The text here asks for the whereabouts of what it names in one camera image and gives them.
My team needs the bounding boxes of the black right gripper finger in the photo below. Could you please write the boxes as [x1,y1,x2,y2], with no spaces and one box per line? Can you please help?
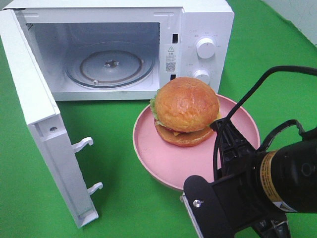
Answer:
[211,119,256,179]
[251,213,291,238]

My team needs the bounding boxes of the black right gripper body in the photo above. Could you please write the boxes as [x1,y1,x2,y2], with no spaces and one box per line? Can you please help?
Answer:
[210,151,287,228]

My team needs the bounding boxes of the pink round plate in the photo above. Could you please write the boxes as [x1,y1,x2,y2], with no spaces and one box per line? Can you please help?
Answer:
[132,95,261,191]

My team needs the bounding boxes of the burger with orange bun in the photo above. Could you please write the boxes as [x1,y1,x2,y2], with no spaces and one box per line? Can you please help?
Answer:
[150,77,220,147]

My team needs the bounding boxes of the white microwave door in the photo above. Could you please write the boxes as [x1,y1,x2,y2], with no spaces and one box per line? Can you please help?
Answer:
[0,9,103,228]

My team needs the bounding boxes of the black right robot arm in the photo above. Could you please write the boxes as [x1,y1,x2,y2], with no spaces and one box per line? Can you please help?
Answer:
[211,119,317,238]

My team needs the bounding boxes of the lower white microwave knob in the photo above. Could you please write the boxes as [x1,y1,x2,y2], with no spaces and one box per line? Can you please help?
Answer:
[193,69,211,85]

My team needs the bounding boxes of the white microwave knob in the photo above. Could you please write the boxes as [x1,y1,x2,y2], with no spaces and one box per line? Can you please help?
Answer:
[193,69,211,85]
[196,37,215,59]

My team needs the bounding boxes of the upper white microwave knob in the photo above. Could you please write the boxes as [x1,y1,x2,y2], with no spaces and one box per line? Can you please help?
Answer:
[196,37,215,59]

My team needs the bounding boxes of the green table cloth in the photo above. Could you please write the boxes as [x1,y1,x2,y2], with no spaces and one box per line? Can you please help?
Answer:
[0,0,317,238]

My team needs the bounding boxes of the glass microwave turntable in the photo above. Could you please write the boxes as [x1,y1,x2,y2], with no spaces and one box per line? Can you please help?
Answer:
[65,41,158,89]

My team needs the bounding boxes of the white microwave oven body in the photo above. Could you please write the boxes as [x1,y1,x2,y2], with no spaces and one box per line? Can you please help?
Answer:
[2,0,234,101]

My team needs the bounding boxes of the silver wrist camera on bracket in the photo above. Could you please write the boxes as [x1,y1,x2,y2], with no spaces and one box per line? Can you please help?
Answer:
[182,175,235,238]

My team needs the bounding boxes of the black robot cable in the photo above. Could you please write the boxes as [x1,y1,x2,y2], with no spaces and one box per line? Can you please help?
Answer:
[212,65,317,179]

